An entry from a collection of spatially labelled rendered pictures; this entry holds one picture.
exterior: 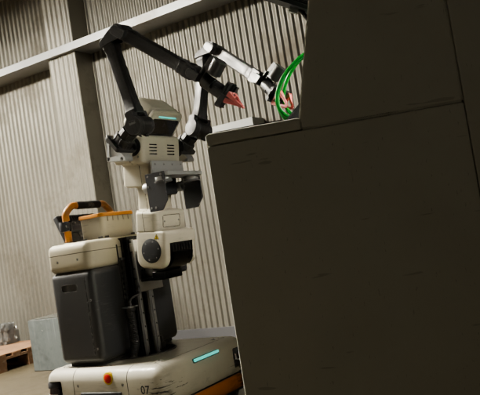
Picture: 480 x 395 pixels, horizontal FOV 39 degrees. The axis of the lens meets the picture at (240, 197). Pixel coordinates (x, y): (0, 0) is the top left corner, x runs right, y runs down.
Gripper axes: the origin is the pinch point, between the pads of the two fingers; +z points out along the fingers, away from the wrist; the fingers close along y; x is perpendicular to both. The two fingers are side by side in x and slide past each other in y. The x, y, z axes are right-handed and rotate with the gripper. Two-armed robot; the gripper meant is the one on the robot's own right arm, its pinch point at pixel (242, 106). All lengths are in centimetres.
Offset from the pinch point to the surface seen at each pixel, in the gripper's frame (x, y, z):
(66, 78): 209, -96, -239
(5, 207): 241, -236, -258
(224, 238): -92, -13, 55
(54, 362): 142, -243, -86
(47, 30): 210, -73, -279
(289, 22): 205, 34, -95
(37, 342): 143, -242, -106
